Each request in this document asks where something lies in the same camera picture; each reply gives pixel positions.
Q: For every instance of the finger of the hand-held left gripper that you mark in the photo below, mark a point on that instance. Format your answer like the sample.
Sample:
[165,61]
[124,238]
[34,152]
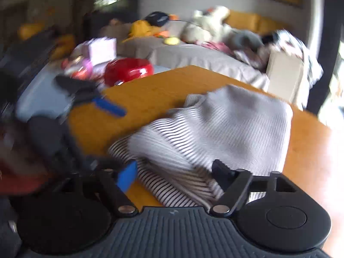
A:
[67,145]
[107,107]

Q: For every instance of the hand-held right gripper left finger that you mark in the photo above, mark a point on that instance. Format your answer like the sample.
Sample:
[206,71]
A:
[126,176]

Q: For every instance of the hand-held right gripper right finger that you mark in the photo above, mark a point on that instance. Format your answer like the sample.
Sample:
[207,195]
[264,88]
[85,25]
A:
[224,172]

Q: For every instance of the striped grey shirt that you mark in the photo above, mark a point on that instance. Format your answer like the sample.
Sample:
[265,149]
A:
[215,129]

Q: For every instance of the red round bowl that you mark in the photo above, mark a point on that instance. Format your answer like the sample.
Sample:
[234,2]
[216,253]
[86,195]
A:
[126,70]

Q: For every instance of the colourful toy pile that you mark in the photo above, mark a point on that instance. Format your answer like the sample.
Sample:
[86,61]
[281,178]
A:
[79,68]

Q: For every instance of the pink box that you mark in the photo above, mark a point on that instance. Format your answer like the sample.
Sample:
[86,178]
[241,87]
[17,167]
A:
[103,49]

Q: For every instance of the yellow cloth on sofa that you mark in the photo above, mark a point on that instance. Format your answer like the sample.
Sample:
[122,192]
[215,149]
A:
[139,29]

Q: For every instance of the small yellow toy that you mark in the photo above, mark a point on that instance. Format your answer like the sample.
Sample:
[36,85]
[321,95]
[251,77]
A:
[172,41]

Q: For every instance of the grey sofa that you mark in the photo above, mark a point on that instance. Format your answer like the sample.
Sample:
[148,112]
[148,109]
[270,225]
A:
[193,59]

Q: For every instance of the black cap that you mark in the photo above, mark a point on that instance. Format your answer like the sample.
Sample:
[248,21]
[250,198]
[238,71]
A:
[157,18]

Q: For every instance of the cardboard box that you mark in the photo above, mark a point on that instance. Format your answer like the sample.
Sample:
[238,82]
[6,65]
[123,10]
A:
[285,75]

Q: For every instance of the pink cloth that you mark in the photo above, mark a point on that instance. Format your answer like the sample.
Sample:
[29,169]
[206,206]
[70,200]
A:
[217,47]

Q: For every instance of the white plush toy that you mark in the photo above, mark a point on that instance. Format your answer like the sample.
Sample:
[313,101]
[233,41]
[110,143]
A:
[204,27]

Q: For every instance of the dark grey cloth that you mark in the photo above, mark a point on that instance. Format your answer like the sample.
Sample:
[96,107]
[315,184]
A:
[247,40]

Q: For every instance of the patterned white cloth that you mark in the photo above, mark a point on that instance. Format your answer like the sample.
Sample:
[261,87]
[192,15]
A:
[306,56]

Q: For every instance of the orange sofa cushion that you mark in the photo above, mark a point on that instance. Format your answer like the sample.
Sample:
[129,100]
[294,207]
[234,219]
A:
[250,21]

